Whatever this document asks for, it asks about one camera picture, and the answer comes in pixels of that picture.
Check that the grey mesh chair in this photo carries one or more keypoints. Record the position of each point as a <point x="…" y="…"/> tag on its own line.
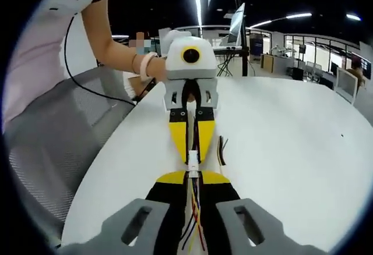
<point x="43" y="150"/>

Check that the straight ceiling light strip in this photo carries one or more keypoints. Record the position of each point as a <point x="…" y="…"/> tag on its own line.
<point x="198" y="4"/>

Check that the black stand pole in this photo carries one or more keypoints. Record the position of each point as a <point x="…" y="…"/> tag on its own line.
<point x="245" y="60"/>

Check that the blue standing banner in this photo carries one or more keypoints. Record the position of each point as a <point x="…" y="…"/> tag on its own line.
<point x="256" y="46"/>

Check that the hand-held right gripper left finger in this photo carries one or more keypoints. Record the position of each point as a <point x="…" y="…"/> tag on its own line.
<point x="137" y="226"/>

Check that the curved ceiling light strip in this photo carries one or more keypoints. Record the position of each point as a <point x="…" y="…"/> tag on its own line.
<point x="279" y="19"/>

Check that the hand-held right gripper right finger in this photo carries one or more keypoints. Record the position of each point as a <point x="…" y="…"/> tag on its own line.
<point x="250" y="226"/>

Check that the wooden background desk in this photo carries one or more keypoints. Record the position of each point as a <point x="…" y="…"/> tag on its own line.
<point x="269" y="63"/>

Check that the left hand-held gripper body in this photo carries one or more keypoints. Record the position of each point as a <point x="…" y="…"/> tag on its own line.
<point x="204" y="63"/>

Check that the white framed monitor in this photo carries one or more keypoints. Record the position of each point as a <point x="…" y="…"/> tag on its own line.
<point x="346" y="84"/>

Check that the person's left hand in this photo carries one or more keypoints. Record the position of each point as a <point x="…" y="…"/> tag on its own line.
<point x="158" y="68"/>

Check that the person in pink shirt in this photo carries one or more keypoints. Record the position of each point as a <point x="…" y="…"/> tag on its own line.
<point x="35" y="57"/>

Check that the tilted silver monitor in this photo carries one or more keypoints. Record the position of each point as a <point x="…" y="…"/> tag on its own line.
<point x="236" y="25"/>

